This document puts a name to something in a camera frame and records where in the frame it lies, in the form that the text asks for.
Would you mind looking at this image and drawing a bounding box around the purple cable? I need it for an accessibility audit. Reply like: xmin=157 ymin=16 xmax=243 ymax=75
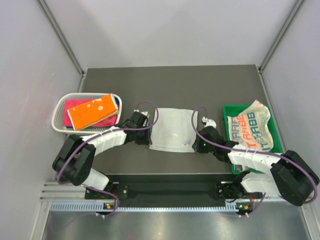
xmin=190 ymin=106 xmax=319 ymax=218
xmin=56 ymin=100 xmax=160 ymax=218

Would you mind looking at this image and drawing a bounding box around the green plastic tray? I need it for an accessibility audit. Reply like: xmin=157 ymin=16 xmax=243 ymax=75
xmin=222 ymin=104 xmax=285 ymax=175

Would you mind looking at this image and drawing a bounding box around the pink microfiber towel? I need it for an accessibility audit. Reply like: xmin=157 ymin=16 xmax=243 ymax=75
xmin=61 ymin=99 xmax=119 ymax=128

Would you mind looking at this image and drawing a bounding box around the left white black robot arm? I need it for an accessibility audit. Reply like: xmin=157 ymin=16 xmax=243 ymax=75
xmin=52 ymin=110 xmax=151 ymax=199

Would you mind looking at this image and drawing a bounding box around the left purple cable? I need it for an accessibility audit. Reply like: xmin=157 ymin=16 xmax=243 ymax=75
xmin=56 ymin=100 xmax=160 ymax=218

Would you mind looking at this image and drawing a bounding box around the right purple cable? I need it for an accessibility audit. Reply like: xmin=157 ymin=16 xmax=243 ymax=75
xmin=190 ymin=106 xmax=319 ymax=218

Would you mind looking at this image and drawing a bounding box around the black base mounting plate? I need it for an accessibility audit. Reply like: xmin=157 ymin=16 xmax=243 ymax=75
xmin=87 ymin=181 xmax=248 ymax=201

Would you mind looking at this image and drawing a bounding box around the white perforated basket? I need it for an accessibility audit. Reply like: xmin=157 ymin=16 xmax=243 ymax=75
xmin=51 ymin=93 xmax=106 ymax=136

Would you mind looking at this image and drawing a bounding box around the white slotted cable duct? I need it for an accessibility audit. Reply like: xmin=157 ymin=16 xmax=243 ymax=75
xmin=50 ymin=201 xmax=252 ymax=213

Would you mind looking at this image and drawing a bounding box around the orange white patterned towel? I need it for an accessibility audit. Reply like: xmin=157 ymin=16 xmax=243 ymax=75
xmin=67 ymin=93 xmax=120 ymax=131

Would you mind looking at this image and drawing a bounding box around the white waffle towel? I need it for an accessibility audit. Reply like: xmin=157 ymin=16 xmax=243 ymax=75
xmin=149 ymin=108 xmax=198 ymax=153

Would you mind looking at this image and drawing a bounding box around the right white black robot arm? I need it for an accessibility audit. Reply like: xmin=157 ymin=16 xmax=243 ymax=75
xmin=193 ymin=126 xmax=320 ymax=207

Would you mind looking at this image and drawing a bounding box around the white letter print towel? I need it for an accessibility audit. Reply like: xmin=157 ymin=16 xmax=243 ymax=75
xmin=227 ymin=100 xmax=274 ymax=152

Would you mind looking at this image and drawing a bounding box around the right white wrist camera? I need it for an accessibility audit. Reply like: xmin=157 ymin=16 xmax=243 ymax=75
xmin=201 ymin=116 xmax=217 ymax=128

